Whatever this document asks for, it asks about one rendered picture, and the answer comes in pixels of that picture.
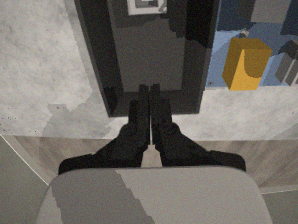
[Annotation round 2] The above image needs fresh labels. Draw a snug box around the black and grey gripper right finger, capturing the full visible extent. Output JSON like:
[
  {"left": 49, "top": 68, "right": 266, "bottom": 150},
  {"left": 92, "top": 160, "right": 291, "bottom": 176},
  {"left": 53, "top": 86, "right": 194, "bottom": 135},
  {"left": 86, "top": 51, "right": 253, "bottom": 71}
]
[{"left": 151, "top": 84, "right": 246, "bottom": 172}]

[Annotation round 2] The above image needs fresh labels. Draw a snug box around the yellow-orange rectangular block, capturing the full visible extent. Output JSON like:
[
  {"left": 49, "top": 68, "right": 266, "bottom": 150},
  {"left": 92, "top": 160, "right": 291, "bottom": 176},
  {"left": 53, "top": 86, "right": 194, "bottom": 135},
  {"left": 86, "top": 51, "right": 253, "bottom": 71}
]
[{"left": 222, "top": 38, "right": 272, "bottom": 91}]

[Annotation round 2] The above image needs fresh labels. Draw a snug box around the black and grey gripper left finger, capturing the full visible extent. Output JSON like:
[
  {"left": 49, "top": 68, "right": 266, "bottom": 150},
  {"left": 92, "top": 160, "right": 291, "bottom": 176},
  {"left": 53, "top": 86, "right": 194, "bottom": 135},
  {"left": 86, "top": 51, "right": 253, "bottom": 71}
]
[{"left": 58, "top": 84, "right": 150, "bottom": 175}]

